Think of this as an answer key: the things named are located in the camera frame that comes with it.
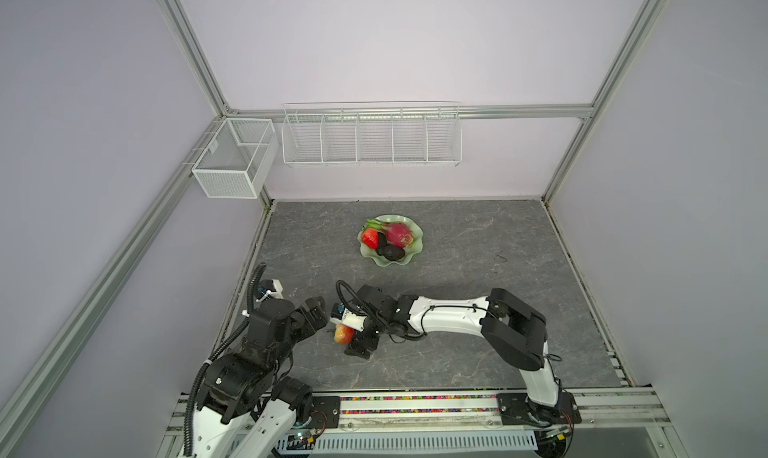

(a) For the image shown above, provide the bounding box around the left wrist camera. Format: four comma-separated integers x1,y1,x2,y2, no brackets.
254,279,283,301

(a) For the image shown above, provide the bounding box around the white wire shelf basket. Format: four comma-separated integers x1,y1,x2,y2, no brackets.
281,102,463,166

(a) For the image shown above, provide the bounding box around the pink dragon fruit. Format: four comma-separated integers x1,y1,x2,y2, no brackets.
366,218,414,248

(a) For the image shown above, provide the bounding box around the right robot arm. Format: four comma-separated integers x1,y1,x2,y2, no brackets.
331,280,582,428

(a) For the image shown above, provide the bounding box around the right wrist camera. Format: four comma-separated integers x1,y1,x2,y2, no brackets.
330,303,366,332

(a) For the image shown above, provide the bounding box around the aluminium front rail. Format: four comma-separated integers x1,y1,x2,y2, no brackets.
167,387,672,436

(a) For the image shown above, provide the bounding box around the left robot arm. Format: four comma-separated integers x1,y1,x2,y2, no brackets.
181,296,329,457

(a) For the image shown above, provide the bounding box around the white vent grille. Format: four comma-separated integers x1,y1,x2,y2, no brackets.
273,430,539,456

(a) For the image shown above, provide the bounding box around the white wire box basket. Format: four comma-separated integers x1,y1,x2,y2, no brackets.
192,118,279,199

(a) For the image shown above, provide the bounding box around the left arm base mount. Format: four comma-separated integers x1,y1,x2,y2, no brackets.
293,395,341,429

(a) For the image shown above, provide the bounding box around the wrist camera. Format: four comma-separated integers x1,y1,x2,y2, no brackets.
330,303,366,332
254,279,283,301

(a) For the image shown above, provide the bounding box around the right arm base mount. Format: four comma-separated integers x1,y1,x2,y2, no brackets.
496,390,582,428

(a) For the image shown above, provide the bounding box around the red strawberry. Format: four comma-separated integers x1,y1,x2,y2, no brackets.
360,228,379,250

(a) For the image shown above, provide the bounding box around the dark avocado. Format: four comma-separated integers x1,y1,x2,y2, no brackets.
376,231,388,255
378,243,406,262

